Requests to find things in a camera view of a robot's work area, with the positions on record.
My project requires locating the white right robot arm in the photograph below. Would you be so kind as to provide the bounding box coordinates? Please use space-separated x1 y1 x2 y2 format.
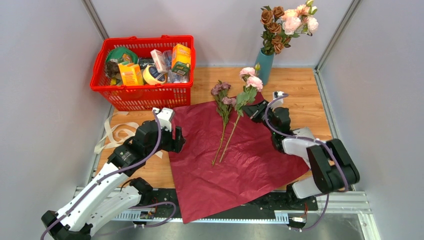
242 100 360 210

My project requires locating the orange green box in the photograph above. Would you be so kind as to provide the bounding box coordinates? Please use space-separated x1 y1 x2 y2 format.
171 43 192 76

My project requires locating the mauve flower stem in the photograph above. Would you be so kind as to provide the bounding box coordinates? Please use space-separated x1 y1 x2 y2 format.
210 80 236 166

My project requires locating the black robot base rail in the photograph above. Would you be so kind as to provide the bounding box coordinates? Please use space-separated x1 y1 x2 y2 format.
74 187 372 224

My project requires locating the pink flower stem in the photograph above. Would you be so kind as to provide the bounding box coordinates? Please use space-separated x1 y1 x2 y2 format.
219 64 264 162

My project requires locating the yellow tape roll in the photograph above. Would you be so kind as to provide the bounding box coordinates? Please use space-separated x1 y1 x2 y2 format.
142 64 167 86

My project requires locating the teal ceramic vase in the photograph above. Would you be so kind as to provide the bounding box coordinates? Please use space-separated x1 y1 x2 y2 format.
255 49 275 86

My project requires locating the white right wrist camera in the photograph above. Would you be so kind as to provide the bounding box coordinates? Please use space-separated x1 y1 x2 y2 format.
271 91 287 109

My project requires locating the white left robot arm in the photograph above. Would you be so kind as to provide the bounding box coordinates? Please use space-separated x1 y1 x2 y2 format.
40 120 186 240

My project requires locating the white printed ribbon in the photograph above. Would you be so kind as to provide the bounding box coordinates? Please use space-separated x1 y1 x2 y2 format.
94 111 164 159

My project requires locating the clear plastic bottle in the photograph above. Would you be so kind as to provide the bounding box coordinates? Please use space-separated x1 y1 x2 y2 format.
162 50 189 84

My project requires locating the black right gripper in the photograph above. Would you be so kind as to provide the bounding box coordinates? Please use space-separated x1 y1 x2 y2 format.
241 99 278 135

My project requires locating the blue razor blister package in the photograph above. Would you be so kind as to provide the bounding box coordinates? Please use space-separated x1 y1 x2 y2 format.
292 127 315 139

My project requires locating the red plastic shopping basket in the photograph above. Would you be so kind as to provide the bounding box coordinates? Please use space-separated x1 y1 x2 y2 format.
90 35 196 111

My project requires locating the orange juice carton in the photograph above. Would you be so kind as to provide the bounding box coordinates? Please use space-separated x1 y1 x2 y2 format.
118 61 144 86

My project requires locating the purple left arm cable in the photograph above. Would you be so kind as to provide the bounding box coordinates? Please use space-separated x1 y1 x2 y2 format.
40 110 177 240

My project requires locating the green snack bag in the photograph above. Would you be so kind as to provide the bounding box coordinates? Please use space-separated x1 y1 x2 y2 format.
105 46 139 64

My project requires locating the dark red wrapping paper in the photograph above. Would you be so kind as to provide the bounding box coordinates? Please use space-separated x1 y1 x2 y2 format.
169 101 309 224

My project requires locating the white small box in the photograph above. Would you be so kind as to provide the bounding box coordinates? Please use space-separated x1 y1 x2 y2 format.
150 49 168 74

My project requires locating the pink flower bouquet brown wrap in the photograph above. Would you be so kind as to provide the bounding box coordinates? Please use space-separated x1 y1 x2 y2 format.
260 0 319 56

